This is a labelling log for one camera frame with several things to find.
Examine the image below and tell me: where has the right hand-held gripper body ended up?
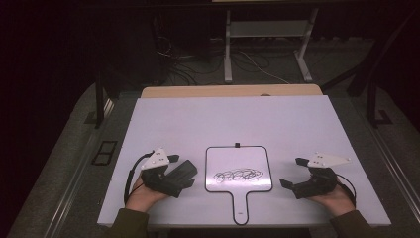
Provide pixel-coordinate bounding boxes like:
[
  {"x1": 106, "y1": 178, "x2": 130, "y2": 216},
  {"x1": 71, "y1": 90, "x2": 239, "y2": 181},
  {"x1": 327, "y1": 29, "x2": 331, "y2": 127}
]
[{"x1": 291, "y1": 152, "x2": 351, "y2": 200}]

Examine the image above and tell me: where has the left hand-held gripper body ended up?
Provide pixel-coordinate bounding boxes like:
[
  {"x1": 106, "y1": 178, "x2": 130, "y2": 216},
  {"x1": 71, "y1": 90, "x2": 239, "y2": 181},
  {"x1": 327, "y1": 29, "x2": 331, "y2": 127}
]
[{"x1": 141, "y1": 148, "x2": 182, "y2": 199}]

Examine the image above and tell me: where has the black eraser block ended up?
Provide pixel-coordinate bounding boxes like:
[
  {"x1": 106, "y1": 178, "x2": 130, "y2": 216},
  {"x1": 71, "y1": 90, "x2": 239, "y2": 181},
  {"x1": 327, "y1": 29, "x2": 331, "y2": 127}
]
[{"x1": 164, "y1": 159, "x2": 198, "y2": 191}]

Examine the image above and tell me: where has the white paddle whiteboard black rim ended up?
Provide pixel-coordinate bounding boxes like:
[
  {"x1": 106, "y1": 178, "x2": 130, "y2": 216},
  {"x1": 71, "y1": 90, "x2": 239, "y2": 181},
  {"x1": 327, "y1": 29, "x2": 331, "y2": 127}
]
[{"x1": 204, "y1": 145, "x2": 273, "y2": 226}]

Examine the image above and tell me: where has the person's left hand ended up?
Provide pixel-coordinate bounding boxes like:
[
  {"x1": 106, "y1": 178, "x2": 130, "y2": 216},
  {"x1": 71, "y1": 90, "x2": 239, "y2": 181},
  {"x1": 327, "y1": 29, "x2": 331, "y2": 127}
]
[{"x1": 125, "y1": 175, "x2": 170, "y2": 213}]

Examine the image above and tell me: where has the person's right hand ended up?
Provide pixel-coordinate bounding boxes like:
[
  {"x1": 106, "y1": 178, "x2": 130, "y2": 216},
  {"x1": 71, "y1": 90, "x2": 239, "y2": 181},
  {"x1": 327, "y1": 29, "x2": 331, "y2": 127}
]
[{"x1": 305, "y1": 182, "x2": 357, "y2": 218}]

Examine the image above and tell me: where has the white table cover sheet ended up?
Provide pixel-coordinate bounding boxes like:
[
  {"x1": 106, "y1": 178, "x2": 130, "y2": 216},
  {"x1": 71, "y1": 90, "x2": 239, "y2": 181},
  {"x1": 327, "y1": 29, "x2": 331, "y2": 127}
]
[{"x1": 97, "y1": 94, "x2": 392, "y2": 230}]

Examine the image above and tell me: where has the wooden table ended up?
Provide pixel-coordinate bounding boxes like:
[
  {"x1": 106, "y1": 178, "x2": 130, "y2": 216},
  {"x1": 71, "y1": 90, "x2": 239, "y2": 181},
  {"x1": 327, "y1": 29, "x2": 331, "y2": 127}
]
[{"x1": 141, "y1": 83, "x2": 324, "y2": 99}]

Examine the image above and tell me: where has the black metal stand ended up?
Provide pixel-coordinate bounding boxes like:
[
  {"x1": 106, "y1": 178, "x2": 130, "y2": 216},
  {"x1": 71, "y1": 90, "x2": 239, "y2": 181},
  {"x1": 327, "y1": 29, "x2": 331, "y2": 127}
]
[
  {"x1": 320, "y1": 9, "x2": 420, "y2": 129},
  {"x1": 93, "y1": 62, "x2": 116, "y2": 130}
]

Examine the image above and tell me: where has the white metal stand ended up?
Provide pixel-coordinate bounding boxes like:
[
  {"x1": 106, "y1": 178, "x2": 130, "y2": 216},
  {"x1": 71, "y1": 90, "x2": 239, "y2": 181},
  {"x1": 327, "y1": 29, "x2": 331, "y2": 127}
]
[{"x1": 223, "y1": 7, "x2": 320, "y2": 84}]

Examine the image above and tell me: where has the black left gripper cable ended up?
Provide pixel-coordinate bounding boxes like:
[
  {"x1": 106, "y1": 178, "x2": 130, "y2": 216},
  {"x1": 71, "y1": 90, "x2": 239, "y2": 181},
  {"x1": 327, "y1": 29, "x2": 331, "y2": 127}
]
[{"x1": 123, "y1": 150, "x2": 156, "y2": 205}]

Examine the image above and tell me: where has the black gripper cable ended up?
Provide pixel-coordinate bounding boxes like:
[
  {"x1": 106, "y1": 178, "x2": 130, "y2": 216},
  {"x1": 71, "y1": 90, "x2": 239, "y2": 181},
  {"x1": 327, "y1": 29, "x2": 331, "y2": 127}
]
[
  {"x1": 336, "y1": 173, "x2": 358, "y2": 208},
  {"x1": 123, "y1": 150, "x2": 156, "y2": 205}
]

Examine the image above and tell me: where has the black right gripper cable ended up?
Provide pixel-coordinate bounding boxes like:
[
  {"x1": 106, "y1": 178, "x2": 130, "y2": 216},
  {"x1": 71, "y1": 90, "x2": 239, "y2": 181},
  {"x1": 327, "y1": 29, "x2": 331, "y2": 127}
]
[{"x1": 336, "y1": 173, "x2": 358, "y2": 208}]

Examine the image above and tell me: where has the black floor cable bundle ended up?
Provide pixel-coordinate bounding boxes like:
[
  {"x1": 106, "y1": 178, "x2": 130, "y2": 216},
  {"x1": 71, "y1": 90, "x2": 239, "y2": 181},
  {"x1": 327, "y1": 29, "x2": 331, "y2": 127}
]
[{"x1": 154, "y1": 33, "x2": 226, "y2": 87}]

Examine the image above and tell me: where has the white floor cable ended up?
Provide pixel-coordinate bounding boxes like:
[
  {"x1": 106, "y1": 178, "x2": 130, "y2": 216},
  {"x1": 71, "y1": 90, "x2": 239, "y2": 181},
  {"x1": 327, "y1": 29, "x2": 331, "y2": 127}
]
[{"x1": 237, "y1": 49, "x2": 292, "y2": 85}]

